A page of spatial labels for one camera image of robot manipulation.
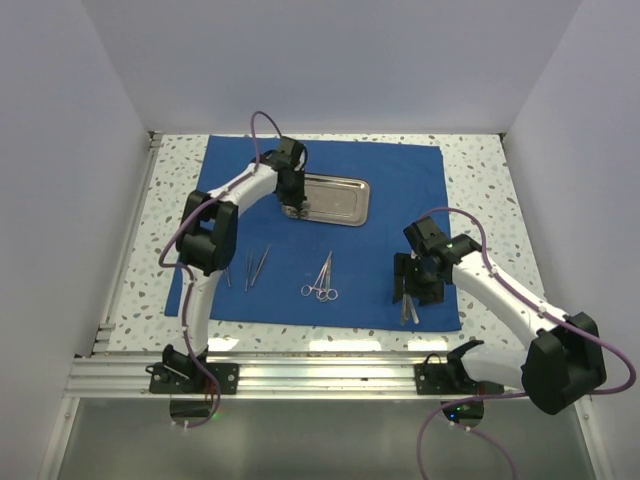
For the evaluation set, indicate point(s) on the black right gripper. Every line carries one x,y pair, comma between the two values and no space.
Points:
403,264

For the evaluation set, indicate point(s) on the aluminium front rail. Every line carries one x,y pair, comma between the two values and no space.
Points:
297,376

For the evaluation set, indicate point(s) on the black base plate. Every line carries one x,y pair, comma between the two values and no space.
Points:
222,378
441,375

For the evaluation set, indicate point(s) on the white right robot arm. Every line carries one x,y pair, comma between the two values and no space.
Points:
560,359

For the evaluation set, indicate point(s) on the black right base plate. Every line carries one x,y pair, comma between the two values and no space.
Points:
441,375

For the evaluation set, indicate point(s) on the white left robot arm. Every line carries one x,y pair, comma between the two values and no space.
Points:
206,243

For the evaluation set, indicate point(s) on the steel hemostat clamp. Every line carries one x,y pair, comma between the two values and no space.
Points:
301,213
309,289

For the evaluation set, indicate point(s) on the steel tweezers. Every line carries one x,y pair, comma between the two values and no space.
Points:
260,265

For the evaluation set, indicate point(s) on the steel instrument tray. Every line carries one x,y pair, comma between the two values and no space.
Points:
337,200

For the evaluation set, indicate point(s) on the blue surgical cloth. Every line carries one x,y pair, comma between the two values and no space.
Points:
405,181

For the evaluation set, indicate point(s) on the thin steel probe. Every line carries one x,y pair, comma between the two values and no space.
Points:
248,270

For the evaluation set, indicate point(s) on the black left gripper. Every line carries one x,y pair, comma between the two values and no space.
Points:
296,199

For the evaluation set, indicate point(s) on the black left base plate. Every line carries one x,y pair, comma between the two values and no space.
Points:
222,378

